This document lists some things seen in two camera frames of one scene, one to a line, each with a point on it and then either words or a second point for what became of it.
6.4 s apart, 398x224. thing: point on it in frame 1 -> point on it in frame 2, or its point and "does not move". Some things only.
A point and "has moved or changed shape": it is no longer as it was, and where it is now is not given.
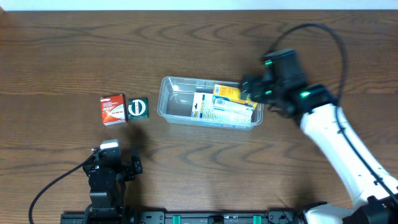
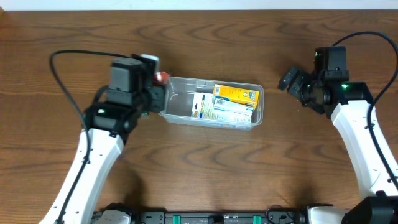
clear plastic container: x=208 y=104 does not move
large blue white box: x=203 y=106 does not move
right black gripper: x=255 y=88 -> x=301 y=88
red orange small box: x=113 y=109 has moved or changed shape
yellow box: x=231 y=93 does not move
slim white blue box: x=226 y=109 does not move
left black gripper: x=125 y=170 -> x=158 y=98
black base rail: x=200 y=217 does not move
